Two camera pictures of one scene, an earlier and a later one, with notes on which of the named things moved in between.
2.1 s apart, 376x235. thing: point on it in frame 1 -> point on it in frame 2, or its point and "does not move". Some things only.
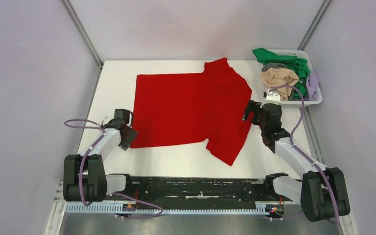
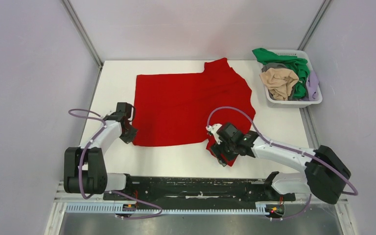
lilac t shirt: [313, 86] does not move
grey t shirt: [272, 65] does not move
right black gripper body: [262, 125] -> [223, 160]
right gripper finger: [255, 107] -> [228, 148]
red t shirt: [184, 108] does not move
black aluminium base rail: [278, 188] does not move
